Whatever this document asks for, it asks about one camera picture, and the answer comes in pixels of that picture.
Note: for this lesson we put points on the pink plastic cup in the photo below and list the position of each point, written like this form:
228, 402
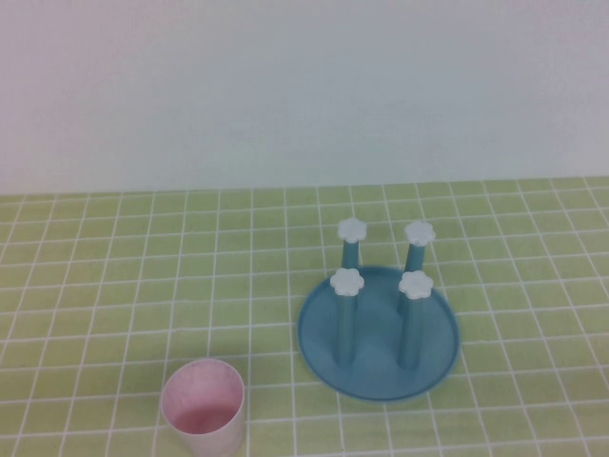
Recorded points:
209, 428

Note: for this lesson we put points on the green checked table mat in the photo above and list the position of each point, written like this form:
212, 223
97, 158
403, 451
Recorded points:
143, 285

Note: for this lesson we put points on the blue cup stand white caps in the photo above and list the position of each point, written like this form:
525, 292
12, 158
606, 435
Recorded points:
376, 371

